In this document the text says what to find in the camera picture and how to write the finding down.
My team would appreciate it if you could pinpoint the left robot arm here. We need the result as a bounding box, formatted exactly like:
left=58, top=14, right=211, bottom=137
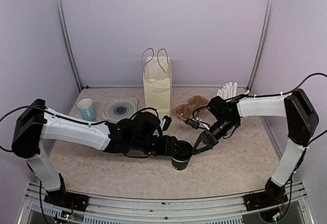
left=1, top=99, right=192, bottom=206

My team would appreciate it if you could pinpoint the aluminium frame post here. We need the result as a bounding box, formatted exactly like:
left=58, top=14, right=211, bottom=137
left=247, top=0, right=274, bottom=91
left=55, top=0, right=83, bottom=92

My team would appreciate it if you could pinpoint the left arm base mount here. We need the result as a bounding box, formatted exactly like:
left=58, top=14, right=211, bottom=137
left=44, top=190, right=89, bottom=212

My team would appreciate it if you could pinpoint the blue translucent cup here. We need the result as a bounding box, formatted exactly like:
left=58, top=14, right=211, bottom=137
left=77, top=98, right=97, bottom=122

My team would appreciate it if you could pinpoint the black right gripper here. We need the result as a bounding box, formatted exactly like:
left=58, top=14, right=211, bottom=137
left=192, top=116, right=238, bottom=155

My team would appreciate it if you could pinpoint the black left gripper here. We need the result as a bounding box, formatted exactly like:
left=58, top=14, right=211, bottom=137
left=133, top=136, right=184, bottom=158

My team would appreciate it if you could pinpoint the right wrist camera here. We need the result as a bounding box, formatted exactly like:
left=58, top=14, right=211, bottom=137
left=185, top=118, right=210, bottom=130

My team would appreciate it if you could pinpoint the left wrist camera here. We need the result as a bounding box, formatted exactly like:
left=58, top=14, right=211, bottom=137
left=153, top=115, right=172, bottom=136

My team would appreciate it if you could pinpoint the white wrapped straws bundle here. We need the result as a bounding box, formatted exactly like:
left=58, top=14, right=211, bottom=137
left=217, top=82, right=241, bottom=100

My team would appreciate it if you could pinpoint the left aluminium frame post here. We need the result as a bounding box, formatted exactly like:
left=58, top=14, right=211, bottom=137
left=55, top=0, right=83, bottom=92

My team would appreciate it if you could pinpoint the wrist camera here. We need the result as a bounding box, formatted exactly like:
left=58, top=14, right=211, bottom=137
left=185, top=118, right=210, bottom=130
left=153, top=115, right=172, bottom=136

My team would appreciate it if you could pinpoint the right aluminium frame post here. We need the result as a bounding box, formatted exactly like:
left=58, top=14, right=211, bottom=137
left=247, top=0, right=274, bottom=91

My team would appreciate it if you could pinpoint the brown cardboard cup carrier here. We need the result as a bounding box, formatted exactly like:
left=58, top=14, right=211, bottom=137
left=174, top=95, right=209, bottom=121

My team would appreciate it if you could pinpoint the cream paper takeout bag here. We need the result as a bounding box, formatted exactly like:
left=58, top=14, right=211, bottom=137
left=141, top=48, right=172, bottom=117

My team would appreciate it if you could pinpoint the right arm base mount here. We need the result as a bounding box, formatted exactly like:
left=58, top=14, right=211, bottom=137
left=243, top=191, right=288, bottom=211

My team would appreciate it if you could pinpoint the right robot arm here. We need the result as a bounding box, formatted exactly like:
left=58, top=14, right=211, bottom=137
left=192, top=86, right=326, bottom=206

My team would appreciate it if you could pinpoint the aluminium front frame rail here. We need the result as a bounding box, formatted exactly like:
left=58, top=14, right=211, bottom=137
left=15, top=182, right=319, bottom=223

